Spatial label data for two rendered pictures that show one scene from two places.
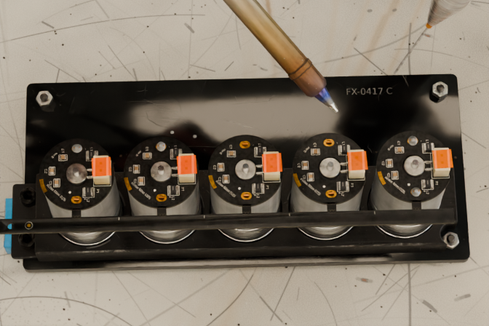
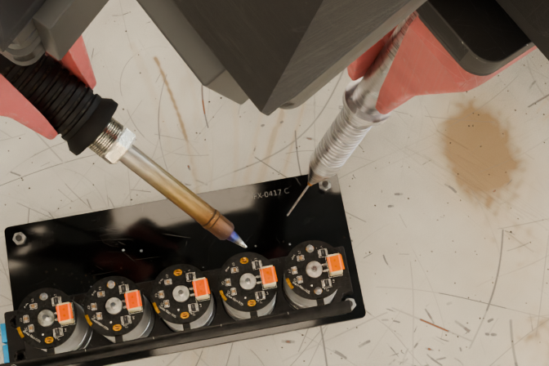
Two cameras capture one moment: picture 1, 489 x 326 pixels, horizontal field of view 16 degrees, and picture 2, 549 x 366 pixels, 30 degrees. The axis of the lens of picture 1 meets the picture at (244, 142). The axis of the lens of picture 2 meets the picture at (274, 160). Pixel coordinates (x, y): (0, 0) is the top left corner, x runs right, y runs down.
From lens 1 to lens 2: 0.16 m
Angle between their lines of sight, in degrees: 6
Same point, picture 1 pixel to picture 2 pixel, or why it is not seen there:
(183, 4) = not seen: hidden behind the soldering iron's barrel
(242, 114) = (176, 227)
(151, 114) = (105, 238)
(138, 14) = (85, 154)
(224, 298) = not seen: outside the picture
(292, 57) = (203, 213)
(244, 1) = (156, 175)
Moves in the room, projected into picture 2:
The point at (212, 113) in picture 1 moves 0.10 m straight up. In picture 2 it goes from (153, 229) to (125, 175)
